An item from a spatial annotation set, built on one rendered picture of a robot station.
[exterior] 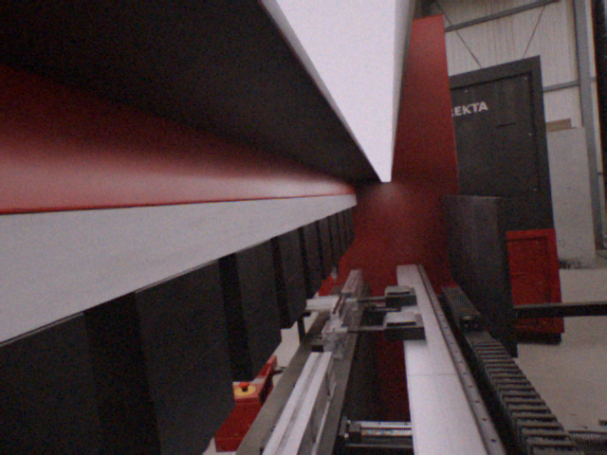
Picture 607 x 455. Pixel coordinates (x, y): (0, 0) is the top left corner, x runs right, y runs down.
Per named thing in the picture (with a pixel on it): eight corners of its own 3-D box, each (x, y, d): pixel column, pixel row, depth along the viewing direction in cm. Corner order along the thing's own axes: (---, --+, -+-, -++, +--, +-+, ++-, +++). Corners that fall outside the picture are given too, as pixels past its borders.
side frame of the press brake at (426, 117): (338, 407, 272) (298, 60, 260) (474, 408, 252) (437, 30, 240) (333, 427, 248) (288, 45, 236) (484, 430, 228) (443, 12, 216)
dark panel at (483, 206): (450, 275, 221) (441, 194, 218) (453, 275, 220) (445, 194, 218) (510, 358, 111) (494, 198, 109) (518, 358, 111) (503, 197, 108)
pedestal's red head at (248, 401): (233, 417, 144) (227, 368, 143) (277, 415, 142) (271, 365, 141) (215, 453, 125) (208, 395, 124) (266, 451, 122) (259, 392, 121)
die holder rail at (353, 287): (353, 286, 233) (351, 270, 233) (363, 285, 232) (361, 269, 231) (343, 311, 185) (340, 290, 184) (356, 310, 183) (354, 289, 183)
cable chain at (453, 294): (442, 297, 143) (441, 285, 143) (459, 296, 142) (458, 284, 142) (460, 332, 107) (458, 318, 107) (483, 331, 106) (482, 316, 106)
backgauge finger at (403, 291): (346, 300, 159) (345, 288, 159) (415, 297, 153) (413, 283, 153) (343, 309, 148) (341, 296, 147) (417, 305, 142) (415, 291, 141)
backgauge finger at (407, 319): (336, 329, 126) (334, 313, 126) (422, 325, 120) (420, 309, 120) (330, 343, 114) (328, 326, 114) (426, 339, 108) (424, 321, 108)
